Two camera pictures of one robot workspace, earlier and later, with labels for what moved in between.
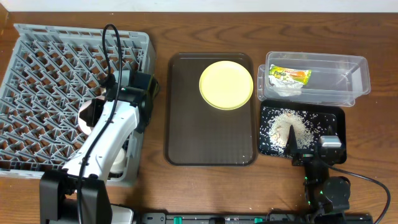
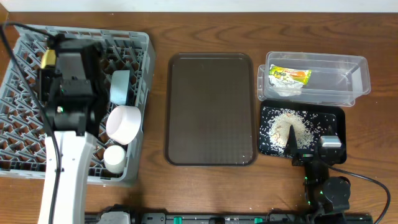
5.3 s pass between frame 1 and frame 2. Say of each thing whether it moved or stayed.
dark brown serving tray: stayed
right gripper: stayed
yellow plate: moved
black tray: stayed
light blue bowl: moved
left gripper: moved
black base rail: stayed
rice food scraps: stayed
